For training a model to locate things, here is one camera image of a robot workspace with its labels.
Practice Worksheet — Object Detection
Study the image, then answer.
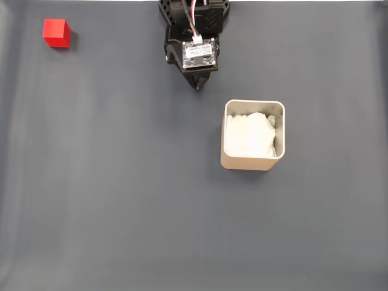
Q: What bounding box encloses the dark grey table mat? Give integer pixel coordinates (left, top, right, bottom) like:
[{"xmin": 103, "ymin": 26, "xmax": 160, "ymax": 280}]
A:
[{"xmin": 0, "ymin": 1, "xmax": 388, "ymax": 291}]

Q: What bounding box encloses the beige square box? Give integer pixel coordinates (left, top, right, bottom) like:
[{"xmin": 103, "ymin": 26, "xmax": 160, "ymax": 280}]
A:
[{"xmin": 220, "ymin": 99, "xmax": 286, "ymax": 171}]

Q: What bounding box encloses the red cube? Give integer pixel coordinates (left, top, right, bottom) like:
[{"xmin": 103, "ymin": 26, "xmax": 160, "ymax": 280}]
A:
[{"xmin": 42, "ymin": 18, "xmax": 72, "ymax": 49}]

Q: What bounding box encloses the white crumpled tissue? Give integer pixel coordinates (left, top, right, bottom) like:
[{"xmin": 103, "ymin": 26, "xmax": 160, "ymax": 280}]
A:
[{"xmin": 226, "ymin": 112, "xmax": 277, "ymax": 158}]

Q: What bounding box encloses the multicoloured camera cable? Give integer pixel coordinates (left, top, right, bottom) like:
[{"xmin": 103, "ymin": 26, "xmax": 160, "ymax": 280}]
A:
[{"xmin": 181, "ymin": 0, "xmax": 204, "ymax": 44}]

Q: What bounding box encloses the camera circuit board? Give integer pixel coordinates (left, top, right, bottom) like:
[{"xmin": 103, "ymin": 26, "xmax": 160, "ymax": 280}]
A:
[{"xmin": 181, "ymin": 36, "xmax": 218, "ymax": 69}]

